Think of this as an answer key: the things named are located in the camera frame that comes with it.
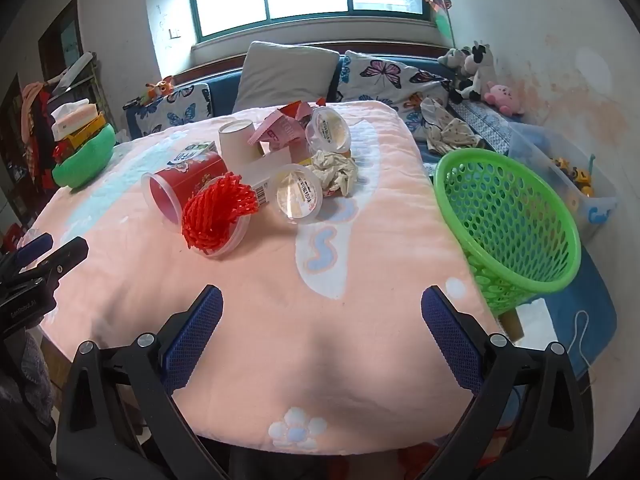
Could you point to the white carton box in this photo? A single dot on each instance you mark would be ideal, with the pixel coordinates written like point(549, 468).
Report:
point(265, 175)

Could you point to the large butterfly print pillow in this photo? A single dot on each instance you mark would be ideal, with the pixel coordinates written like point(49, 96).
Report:
point(390, 80)

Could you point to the red foam fruit net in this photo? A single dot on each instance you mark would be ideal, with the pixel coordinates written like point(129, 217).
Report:
point(215, 210)

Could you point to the pink round plush toy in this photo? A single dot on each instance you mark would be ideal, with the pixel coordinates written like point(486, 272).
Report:
point(502, 97)

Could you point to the pink tissue box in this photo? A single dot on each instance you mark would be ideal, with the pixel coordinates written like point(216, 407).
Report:
point(75, 114)

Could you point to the small butterfly print pillow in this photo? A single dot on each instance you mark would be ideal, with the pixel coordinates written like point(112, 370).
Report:
point(175, 107)

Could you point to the beige patterned clothes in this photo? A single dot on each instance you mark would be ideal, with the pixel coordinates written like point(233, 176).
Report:
point(450, 130)

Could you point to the grey plush toy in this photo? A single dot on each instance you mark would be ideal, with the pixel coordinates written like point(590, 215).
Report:
point(452, 57)

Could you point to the pink foil snack wrapper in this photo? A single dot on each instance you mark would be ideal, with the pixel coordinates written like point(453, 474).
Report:
point(280, 130)

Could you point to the red instant noodle cup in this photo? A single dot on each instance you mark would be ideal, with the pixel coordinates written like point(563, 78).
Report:
point(195, 172)

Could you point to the hanging red clothes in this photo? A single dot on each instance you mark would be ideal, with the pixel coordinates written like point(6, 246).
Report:
point(32, 110)

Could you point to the yellow box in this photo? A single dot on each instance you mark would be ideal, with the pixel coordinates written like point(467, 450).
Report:
point(90, 130)

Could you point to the white wall switch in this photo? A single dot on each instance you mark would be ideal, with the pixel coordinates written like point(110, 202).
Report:
point(175, 33)

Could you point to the clear plastic storage bin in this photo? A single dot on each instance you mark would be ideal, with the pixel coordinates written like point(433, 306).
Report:
point(595, 210)

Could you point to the pink printed blanket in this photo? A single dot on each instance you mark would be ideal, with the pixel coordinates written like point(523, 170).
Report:
point(350, 335)

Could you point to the green plastic basket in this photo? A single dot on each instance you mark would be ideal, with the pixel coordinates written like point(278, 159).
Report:
point(505, 220)

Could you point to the green bowl with boxes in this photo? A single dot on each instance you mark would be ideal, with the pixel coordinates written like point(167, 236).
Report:
point(82, 160)

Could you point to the person's left hand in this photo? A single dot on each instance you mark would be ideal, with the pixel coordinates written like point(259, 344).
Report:
point(27, 375)

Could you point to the orange fox plush toy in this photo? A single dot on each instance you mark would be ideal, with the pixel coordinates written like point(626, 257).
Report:
point(160, 87)

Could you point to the yellow toy vehicles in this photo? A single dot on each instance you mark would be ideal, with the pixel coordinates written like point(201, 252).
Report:
point(575, 175)

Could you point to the orange red snack packet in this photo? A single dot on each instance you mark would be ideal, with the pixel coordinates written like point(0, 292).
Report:
point(295, 109)

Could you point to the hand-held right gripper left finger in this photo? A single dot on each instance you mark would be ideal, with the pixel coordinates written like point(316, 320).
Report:
point(197, 330)

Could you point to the clear pudding cup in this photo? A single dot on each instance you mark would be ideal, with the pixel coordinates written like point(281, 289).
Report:
point(295, 195)
point(327, 130)

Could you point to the black and white cow plush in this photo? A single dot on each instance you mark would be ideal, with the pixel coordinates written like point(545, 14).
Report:
point(477, 72)

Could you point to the grey pillow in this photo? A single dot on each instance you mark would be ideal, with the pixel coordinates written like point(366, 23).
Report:
point(285, 75)

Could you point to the white paper cup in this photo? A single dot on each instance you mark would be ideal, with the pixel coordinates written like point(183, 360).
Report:
point(235, 142)

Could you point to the crumpled white tissue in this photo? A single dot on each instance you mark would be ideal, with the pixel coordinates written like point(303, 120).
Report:
point(332, 170)

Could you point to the dark wooden door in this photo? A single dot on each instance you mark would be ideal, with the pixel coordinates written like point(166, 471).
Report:
point(60, 40)

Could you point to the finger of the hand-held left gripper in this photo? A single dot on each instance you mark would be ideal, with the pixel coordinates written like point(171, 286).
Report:
point(70, 255)
point(36, 246)

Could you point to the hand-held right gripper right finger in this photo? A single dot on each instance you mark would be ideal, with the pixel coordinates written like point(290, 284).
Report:
point(447, 335)

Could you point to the clear plastic lid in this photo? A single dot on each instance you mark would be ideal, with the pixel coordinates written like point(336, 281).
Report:
point(235, 241)

